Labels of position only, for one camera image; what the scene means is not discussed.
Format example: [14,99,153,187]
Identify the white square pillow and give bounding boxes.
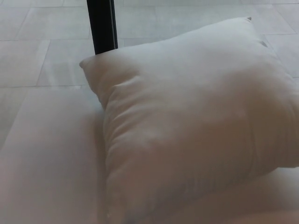
[78,16,299,224]

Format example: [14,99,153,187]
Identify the black metal post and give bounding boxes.
[85,0,119,56]

